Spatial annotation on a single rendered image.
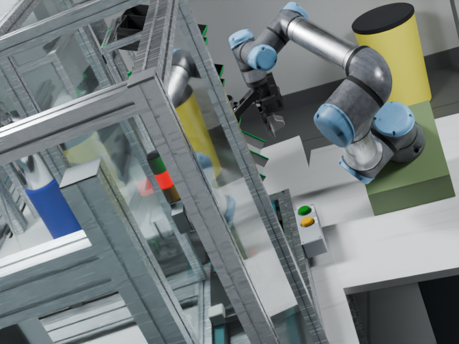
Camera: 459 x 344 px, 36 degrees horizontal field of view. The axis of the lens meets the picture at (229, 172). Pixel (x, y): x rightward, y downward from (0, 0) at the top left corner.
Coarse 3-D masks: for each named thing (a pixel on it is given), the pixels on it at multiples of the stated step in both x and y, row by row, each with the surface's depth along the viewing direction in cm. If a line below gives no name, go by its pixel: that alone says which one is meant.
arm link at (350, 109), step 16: (352, 80) 176; (336, 96) 176; (352, 96) 174; (368, 96) 174; (320, 112) 177; (336, 112) 174; (352, 112) 174; (368, 112) 175; (320, 128) 182; (336, 128) 174; (352, 128) 175; (368, 128) 182; (336, 144) 182; (352, 144) 190; (368, 144) 196; (384, 144) 213; (352, 160) 209; (368, 160) 207; (384, 160) 214; (368, 176) 214
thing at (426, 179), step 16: (416, 112) 234; (432, 128) 231; (432, 144) 229; (416, 160) 230; (432, 160) 228; (384, 176) 232; (400, 176) 230; (416, 176) 228; (432, 176) 226; (448, 176) 225; (368, 192) 232; (384, 192) 231; (400, 192) 230; (416, 192) 230; (432, 192) 229; (448, 192) 229; (384, 208) 234; (400, 208) 233
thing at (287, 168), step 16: (288, 144) 303; (272, 160) 296; (288, 160) 291; (304, 160) 286; (272, 176) 285; (288, 176) 280; (304, 176) 275; (272, 192) 274; (304, 192) 265; (320, 224) 244; (320, 256) 228; (320, 272) 221; (336, 272) 218; (320, 288) 215; (336, 288) 212; (320, 304) 209; (336, 304) 206; (336, 320) 201; (352, 320) 201; (336, 336) 195; (352, 336) 193
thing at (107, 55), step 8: (112, 24) 253; (112, 32) 243; (104, 40) 235; (112, 40) 239; (104, 48) 229; (104, 56) 229; (128, 56) 263; (112, 64) 231; (112, 72) 232; (120, 80) 233
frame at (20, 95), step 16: (16, 0) 152; (32, 0) 155; (16, 16) 141; (0, 32) 130; (0, 64) 129; (0, 80) 130; (16, 80) 130; (16, 96) 132; (32, 96) 135; (32, 112) 133
